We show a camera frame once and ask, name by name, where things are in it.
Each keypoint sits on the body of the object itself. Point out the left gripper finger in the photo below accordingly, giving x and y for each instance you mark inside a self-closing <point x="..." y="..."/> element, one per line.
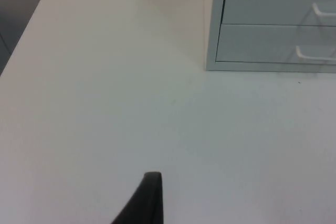
<point x="147" y="203"/>

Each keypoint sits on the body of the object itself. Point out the small grey chest of drawers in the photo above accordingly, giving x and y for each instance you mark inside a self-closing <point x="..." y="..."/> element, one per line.
<point x="262" y="24"/>

